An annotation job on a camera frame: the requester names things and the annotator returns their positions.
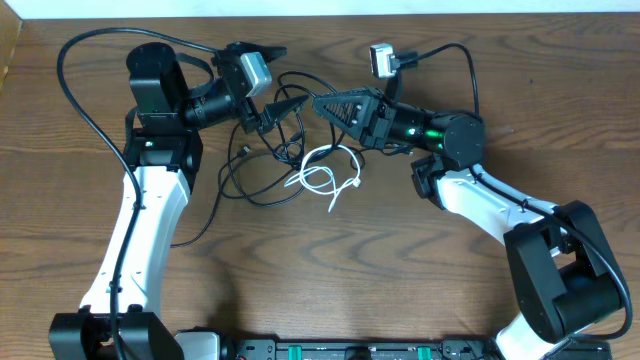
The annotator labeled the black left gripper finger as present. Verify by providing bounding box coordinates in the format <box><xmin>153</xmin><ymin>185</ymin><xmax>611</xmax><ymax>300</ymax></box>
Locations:
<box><xmin>257</xmin><ymin>95</ymin><xmax>309</xmax><ymax>134</ymax></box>
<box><xmin>227</xmin><ymin>41</ymin><xmax>288</xmax><ymax>63</ymax></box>

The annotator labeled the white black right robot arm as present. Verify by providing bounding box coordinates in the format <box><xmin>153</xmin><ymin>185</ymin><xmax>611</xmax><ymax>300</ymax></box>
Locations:
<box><xmin>313</xmin><ymin>78</ymin><xmax>633</xmax><ymax>359</ymax></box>

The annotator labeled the white usb cable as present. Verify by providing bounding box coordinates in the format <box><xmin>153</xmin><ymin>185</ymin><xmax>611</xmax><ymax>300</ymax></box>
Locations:
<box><xmin>283</xmin><ymin>143</ymin><xmax>363</xmax><ymax>214</ymax></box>

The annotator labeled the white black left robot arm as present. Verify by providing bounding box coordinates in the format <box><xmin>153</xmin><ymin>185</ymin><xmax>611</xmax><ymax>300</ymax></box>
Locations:
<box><xmin>49</xmin><ymin>41</ymin><xmax>303</xmax><ymax>359</ymax></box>

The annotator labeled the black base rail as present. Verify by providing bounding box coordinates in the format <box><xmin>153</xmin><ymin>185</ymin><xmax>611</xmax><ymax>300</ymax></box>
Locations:
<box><xmin>174</xmin><ymin>327</ymin><xmax>614</xmax><ymax>360</ymax></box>

